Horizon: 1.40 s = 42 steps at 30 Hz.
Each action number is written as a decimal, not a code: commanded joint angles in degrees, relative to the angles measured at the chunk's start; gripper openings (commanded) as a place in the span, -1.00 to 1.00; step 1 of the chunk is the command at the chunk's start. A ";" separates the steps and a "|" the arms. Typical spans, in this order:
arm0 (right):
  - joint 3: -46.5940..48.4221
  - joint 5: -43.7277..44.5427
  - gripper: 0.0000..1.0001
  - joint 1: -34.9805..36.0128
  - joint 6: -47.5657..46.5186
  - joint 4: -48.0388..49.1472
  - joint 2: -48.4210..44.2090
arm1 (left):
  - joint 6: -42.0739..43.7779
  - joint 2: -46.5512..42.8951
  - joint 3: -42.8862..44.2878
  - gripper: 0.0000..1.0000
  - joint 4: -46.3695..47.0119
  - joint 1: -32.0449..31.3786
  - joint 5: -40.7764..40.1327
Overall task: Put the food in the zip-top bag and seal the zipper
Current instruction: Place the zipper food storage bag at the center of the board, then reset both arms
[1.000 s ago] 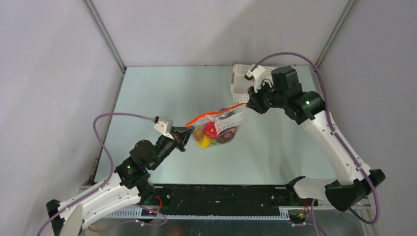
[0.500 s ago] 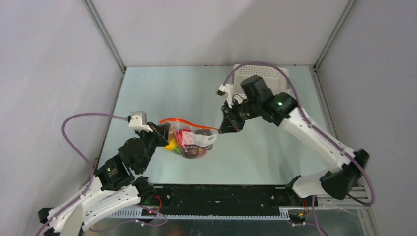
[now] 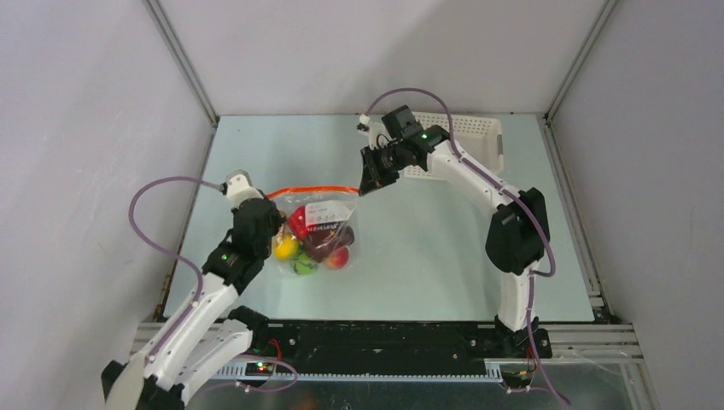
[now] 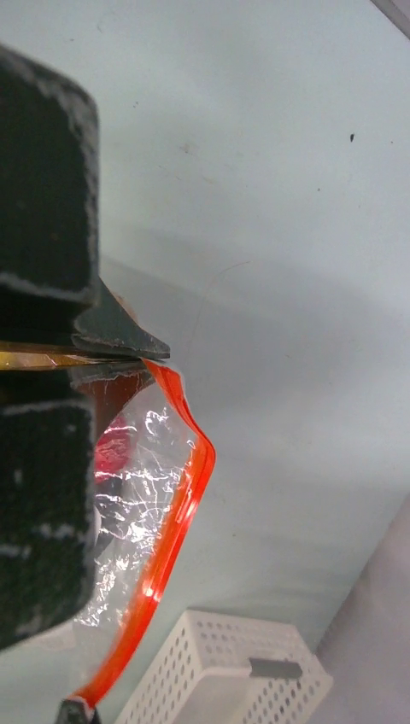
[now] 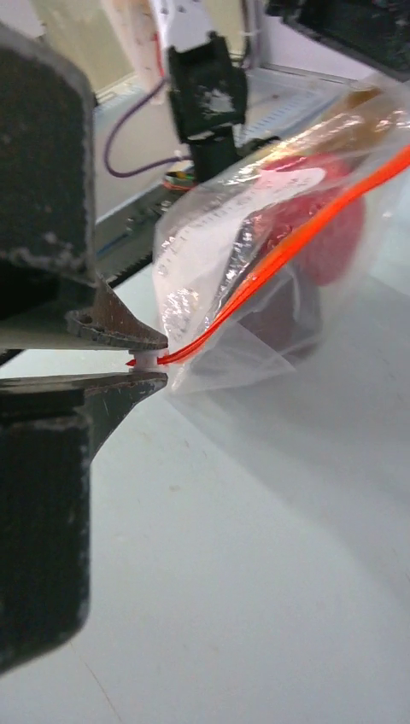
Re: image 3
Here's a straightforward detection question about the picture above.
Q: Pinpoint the green toy watermelon ball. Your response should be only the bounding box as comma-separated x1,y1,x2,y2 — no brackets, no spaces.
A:
291,253,318,275

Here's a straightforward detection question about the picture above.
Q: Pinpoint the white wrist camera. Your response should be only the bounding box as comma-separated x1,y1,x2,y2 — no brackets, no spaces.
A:
221,170,264,208
357,114,390,149

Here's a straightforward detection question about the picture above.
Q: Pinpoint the white perforated plastic basket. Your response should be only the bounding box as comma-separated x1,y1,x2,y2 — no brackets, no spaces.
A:
402,112,504,180

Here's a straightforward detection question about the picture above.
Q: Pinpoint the clear zip bag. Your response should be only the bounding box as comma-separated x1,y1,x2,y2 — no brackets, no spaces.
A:
268,185,359,276

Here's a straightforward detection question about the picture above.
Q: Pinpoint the yellow green toy mango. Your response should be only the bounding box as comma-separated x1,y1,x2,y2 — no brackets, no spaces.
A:
272,234,300,261

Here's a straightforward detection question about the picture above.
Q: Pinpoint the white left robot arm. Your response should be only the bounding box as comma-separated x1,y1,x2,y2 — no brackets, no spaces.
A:
102,196,284,409

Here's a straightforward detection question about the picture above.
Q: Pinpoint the red toy wax apple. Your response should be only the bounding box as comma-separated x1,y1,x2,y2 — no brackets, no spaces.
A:
287,205,310,241

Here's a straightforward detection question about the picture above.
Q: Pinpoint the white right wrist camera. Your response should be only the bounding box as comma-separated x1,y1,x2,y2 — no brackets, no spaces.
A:
357,114,390,149

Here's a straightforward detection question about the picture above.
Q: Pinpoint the grey slotted cable duct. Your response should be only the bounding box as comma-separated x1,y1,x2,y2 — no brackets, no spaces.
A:
210,360,503,383

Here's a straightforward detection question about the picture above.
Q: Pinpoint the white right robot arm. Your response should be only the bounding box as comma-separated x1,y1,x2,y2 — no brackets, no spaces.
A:
357,105,550,357

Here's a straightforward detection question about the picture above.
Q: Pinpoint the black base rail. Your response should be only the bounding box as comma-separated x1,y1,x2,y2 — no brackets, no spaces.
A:
246,319,552,375

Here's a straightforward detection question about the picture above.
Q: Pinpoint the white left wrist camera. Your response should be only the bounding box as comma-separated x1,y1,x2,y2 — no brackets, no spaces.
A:
221,170,264,208

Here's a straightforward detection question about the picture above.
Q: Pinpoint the dark maroon toy fig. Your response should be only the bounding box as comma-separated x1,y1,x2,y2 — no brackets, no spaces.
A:
303,225,355,262

